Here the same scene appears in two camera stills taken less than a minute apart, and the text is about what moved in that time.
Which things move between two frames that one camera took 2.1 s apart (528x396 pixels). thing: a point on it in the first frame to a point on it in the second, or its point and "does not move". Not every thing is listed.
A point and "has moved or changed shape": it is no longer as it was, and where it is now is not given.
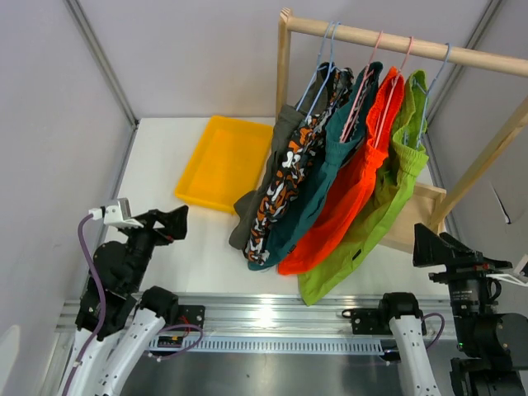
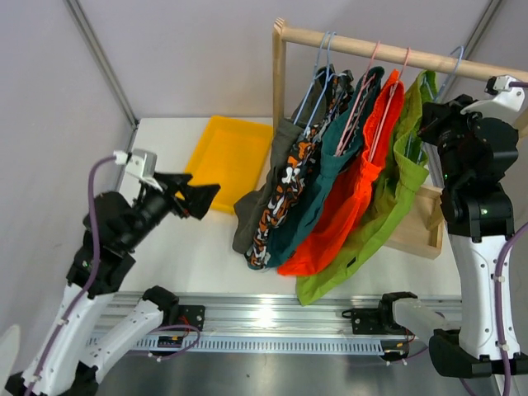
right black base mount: [369, 321] does not move
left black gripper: [174, 221] to [198, 199]
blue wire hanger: [426, 94] to [450, 91]
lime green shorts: [407, 154] has moved or changed shape
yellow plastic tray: [229, 162] does not move
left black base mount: [190, 314] does not move
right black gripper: [431, 248] to [432, 122]
